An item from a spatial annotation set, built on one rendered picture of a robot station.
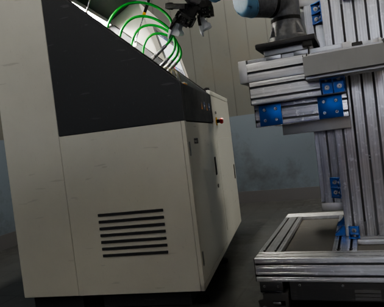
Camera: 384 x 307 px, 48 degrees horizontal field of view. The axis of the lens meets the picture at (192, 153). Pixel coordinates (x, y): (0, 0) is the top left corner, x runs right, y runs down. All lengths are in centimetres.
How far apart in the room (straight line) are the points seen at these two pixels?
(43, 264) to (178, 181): 75
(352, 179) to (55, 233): 131
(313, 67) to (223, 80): 298
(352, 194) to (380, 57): 60
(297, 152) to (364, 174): 248
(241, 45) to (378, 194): 290
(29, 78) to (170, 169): 76
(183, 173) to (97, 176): 39
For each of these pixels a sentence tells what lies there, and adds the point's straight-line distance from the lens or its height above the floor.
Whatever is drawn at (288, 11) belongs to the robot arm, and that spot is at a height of 115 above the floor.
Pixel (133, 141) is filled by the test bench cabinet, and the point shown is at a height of 73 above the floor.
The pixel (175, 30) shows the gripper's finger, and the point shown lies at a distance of 217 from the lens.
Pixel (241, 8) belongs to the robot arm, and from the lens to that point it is 172.
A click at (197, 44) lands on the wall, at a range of 465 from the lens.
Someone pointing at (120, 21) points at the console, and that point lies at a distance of 270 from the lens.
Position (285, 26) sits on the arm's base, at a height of 109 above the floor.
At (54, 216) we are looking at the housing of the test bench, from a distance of 205.
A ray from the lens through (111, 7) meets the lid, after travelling 260.
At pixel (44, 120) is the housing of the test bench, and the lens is 203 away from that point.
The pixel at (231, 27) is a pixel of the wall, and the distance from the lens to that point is 457.
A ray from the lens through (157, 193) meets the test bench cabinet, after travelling 183.
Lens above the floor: 70
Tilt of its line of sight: 2 degrees down
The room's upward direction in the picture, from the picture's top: 7 degrees counter-clockwise
